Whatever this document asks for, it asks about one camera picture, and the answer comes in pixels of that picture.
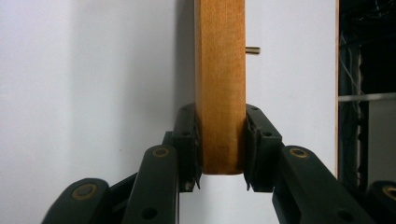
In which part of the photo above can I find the grey metal bar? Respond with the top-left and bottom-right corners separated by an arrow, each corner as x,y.
337,91 -> 396,104

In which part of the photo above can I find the white foam mat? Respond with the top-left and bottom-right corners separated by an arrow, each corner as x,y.
0,0 -> 338,224

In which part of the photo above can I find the orange square wooden board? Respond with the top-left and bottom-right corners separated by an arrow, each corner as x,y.
193,0 -> 262,176

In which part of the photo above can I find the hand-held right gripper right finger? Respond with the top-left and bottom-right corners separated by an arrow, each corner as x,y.
243,103 -> 378,224

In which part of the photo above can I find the bundle of thin cables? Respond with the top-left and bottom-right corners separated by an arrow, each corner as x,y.
338,31 -> 365,190

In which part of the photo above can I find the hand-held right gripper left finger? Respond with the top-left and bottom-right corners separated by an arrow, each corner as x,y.
120,103 -> 203,224

